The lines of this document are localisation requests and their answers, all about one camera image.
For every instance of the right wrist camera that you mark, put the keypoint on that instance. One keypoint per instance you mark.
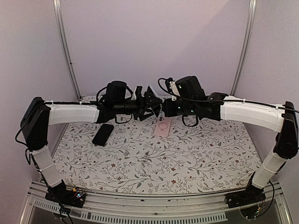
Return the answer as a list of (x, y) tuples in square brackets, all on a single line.
[(188, 87)]

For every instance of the aluminium post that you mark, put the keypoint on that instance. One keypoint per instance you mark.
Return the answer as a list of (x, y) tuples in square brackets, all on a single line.
[(63, 39), (245, 46)]

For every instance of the pink phone case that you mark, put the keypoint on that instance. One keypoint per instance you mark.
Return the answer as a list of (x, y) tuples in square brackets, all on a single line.
[(162, 127)]

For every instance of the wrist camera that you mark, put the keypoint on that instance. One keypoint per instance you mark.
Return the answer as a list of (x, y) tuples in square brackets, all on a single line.
[(188, 87), (115, 92)]

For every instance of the right rear aluminium post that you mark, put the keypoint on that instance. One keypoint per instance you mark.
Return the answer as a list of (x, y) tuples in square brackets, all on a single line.
[(245, 46)]

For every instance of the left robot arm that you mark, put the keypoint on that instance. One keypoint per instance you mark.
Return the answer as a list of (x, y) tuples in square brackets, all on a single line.
[(41, 114)]

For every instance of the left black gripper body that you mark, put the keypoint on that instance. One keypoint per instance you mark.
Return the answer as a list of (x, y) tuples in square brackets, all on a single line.
[(138, 108)]

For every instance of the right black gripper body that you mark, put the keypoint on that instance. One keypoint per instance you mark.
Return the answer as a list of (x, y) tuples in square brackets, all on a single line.
[(187, 108)]

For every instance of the left rear aluminium post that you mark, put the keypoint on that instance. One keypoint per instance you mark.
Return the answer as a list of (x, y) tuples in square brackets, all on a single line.
[(63, 39)]

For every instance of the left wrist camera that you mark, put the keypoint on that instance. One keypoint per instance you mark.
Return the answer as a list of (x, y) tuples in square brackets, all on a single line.
[(115, 92)]

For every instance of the floral table mat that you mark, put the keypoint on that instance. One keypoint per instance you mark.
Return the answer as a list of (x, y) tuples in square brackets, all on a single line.
[(212, 156)]

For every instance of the light blue phone case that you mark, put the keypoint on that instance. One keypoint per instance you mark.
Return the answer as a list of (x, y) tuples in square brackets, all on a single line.
[(154, 101)]

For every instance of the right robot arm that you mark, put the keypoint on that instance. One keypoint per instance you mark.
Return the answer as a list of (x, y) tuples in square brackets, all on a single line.
[(220, 106)]

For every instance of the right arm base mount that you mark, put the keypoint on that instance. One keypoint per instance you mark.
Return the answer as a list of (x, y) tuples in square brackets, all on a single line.
[(248, 201)]

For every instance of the front aluminium rail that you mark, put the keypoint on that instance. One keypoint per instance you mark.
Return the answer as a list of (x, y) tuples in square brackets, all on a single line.
[(119, 208)]

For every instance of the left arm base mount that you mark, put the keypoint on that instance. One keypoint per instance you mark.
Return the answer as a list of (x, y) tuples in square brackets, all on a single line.
[(71, 197)]

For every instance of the black phone on table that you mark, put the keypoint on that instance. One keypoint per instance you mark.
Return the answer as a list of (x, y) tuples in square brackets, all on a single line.
[(102, 135)]

